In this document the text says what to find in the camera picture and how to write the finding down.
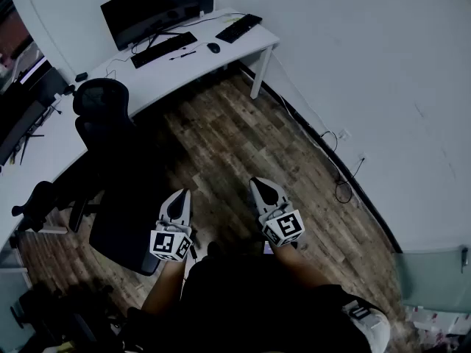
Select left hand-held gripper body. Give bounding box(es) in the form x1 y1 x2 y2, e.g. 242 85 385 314
149 218 194 263

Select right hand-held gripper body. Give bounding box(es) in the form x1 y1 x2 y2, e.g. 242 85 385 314
258 203 307 249

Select person's left forearm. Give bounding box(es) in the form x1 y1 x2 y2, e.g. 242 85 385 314
141 259 187 315

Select person's right forearm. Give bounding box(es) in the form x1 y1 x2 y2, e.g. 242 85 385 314
272 244 332 290

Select black mesh office chair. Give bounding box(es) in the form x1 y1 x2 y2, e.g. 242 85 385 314
68 78 174 277

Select person's black shirt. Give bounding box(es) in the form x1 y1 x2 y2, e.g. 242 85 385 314
121 250 391 353

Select white desk leg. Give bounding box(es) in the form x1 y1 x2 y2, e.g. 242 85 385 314
249 44 274 100

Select black bag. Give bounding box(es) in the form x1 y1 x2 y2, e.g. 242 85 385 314
10 283 126 353

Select frosted glass panel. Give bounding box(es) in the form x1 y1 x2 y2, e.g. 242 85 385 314
393 246 471 314

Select large black keyboard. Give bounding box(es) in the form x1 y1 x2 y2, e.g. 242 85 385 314
130 31 199 69

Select black flat monitor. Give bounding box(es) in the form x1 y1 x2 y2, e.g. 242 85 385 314
0 68 69 167

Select small black keyboard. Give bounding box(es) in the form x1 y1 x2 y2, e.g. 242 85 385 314
215 13 263 44

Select white and pink packages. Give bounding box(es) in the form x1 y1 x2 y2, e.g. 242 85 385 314
404 305 471 345

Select black curved monitor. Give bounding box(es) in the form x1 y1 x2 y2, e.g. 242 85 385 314
100 0 202 55

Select black floor cable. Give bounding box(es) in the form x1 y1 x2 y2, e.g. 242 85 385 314
319 130 368 204

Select grey shoulder strap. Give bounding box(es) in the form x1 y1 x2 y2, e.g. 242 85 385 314
341 295 392 353

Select thin black cable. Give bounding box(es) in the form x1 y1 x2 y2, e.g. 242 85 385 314
105 57 132 79

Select coiled black cable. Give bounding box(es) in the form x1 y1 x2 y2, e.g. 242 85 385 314
169 43 209 61

